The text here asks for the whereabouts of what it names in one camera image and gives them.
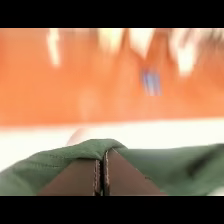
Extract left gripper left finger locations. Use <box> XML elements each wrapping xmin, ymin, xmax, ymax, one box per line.
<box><xmin>37</xmin><ymin>159</ymin><xmax>102</xmax><ymax>197</ymax></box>

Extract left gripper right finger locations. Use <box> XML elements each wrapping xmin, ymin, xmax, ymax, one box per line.
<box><xmin>102</xmin><ymin>148</ymin><xmax>168</xmax><ymax>197</ymax></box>

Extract green garment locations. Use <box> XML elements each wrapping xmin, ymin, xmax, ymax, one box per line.
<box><xmin>0</xmin><ymin>138</ymin><xmax>224</xmax><ymax>197</ymax></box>

